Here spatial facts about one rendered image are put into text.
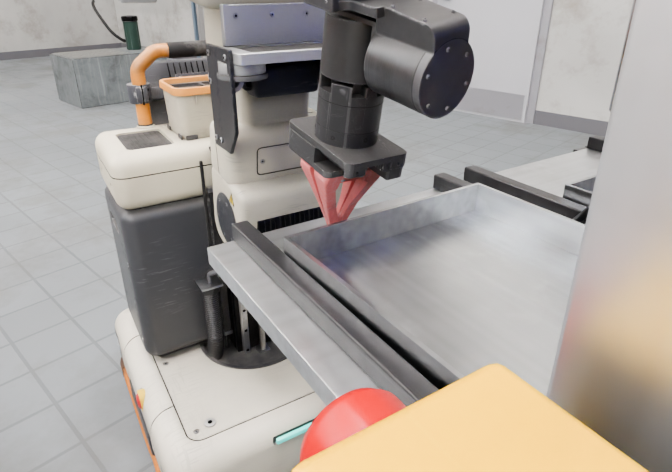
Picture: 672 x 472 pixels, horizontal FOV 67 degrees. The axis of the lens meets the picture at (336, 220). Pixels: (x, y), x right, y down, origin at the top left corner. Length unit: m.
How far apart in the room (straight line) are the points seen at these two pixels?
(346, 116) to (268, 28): 0.45
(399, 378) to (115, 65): 5.57
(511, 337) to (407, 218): 0.19
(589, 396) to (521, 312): 0.29
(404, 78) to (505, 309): 0.21
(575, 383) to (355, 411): 0.07
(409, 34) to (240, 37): 0.50
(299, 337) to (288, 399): 0.82
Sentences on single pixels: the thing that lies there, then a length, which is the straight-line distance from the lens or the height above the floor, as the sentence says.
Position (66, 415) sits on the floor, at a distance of 1.76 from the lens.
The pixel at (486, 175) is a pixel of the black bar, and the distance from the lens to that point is 0.71.
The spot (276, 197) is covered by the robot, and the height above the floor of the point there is 0.79.
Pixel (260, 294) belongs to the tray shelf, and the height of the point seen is 0.88.
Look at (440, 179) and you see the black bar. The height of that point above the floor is 0.90.
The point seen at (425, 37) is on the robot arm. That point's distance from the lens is 0.36.
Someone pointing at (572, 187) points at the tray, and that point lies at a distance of 0.66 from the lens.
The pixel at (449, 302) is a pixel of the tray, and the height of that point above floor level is 0.88.
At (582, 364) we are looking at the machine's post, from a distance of 0.17.
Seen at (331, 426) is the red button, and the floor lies 1.01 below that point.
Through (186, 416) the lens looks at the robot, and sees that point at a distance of 1.23.
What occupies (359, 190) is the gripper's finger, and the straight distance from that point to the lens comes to 0.49.
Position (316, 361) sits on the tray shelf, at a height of 0.88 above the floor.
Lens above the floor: 1.13
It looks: 25 degrees down
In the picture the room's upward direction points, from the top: straight up
